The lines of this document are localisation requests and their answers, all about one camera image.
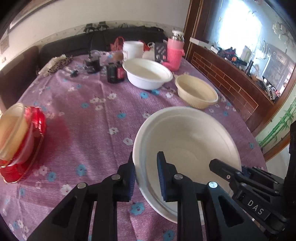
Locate black leather sofa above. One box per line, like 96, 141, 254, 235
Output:
1, 26, 168, 108

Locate red gold-rimmed plate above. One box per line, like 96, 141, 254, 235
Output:
1, 106, 46, 183

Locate small black clip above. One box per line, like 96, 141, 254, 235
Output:
70, 70, 79, 78

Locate wooden carved cabinet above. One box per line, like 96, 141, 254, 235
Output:
184, 1, 295, 136

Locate framed wall painting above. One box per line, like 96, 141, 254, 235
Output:
8, 0, 57, 32

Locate beige bowl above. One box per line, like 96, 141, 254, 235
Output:
1, 103, 30, 167
175, 74, 219, 109

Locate pink knit-sleeved thermos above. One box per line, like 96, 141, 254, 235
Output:
163, 30, 185, 72

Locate brown cork-lid jar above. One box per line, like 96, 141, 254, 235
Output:
113, 52, 123, 62

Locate black red-label jar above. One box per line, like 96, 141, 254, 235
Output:
106, 61, 125, 84

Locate white gloves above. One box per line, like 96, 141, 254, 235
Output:
38, 54, 66, 76

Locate white bowl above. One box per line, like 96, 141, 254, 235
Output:
122, 58, 173, 90
132, 107, 241, 222

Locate leopard print cloth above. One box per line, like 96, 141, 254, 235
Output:
48, 56, 73, 74

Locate black phone stand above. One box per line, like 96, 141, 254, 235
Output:
154, 42, 168, 63

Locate red plastic bag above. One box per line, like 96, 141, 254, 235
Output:
110, 36, 125, 51

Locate white plastic jar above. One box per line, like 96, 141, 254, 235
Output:
122, 41, 144, 61

